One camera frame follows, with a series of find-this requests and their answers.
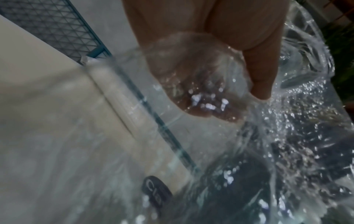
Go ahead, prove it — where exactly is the person's left hand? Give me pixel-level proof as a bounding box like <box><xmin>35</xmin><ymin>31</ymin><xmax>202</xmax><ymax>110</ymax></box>
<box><xmin>121</xmin><ymin>0</ymin><xmax>289</xmax><ymax>122</ymax></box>

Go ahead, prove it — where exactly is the clear plastic straw bag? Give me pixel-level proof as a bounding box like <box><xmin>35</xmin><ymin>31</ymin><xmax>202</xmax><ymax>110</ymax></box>
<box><xmin>80</xmin><ymin>0</ymin><xmax>354</xmax><ymax>224</ymax></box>

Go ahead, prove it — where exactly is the blue mesh railing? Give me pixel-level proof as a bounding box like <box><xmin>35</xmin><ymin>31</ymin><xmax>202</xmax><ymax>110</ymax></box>
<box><xmin>0</xmin><ymin>0</ymin><xmax>114</xmax><ymax>65</ymax></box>

